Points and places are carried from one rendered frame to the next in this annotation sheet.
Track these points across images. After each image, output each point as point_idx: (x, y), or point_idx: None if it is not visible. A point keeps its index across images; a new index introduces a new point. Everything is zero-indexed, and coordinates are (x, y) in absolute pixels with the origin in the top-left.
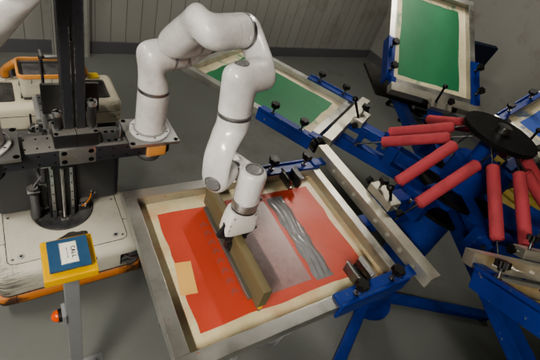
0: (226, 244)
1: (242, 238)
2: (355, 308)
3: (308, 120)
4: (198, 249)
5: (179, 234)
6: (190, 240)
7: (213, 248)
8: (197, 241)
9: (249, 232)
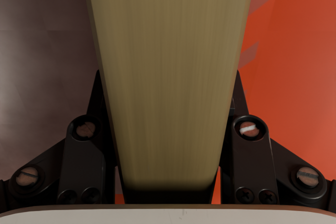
0: (243, 97)
1: (138, 153)
2: None
3: None
4: (306, 85)
5: (325, 153)
6: (307, 125)
7: (239, 72)
8: (285, 117)
9: (29, 173)
